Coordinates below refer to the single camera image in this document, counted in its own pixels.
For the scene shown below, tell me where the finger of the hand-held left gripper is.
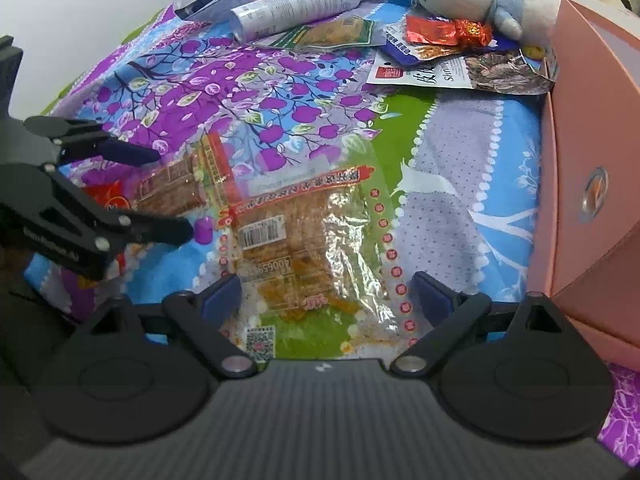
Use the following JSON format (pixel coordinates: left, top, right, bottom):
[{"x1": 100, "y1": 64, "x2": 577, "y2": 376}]
[
  {"x1": 24, "y1": 116, "x2": 162, "y2": 166},
  {"x1": 0, "y1": 165, "x2": 195, "y2": 281}
]

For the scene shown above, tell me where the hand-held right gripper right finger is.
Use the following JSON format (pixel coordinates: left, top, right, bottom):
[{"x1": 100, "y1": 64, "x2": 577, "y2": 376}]
[{"x1": 391, "y1": 271, "x2": 581, "y2": 377}]

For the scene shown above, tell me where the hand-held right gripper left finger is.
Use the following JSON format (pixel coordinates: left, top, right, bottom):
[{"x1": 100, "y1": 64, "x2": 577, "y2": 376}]
[{"x1": 75, "y1": 273, "x2": 255, "y2": 380}]

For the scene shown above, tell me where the clear cracker snack packet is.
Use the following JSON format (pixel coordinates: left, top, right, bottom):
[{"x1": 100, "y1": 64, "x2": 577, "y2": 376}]
[
  {"x1": 80, "y1": 132, "x2": 236, "y2": 286},
  {"x1": 212, "y1": 160, "x2": 426, "y2": 361}
]

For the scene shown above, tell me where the pink cardboard box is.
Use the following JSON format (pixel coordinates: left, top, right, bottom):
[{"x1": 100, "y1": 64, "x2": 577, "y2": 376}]
[{"x1": 527, "y1": 0, "x2": 640, "y2": 371}]

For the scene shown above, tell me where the red foil snack packet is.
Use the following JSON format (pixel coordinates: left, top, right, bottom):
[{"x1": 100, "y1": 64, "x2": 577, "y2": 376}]
[{"x1": 405, "y1": 14, "x2": 493, "y2": 48}]

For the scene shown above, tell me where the purple floral printed blanket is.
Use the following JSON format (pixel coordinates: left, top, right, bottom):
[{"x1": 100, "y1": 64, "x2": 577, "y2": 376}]
[{"x1": 25, "y1": 0, "x2": 640, "y2": 466}]

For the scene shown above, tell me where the white brown snack bag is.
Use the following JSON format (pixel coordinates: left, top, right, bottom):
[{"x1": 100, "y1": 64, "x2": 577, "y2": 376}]
[{"x1": 365, "y1": 47, "x2": 558, "y2": 96}]

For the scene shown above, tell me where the white spray can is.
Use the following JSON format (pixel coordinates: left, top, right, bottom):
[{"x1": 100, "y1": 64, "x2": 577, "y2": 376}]
[{"x1": 230, "y1": 0, "x2": 368, "y2": 43}]

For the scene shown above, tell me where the green yellow snack packet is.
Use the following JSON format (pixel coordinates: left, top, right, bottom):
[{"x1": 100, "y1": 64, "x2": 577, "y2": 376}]
[{"x1": 250, "y1": 16, "x2": 377, "y2": 52}]

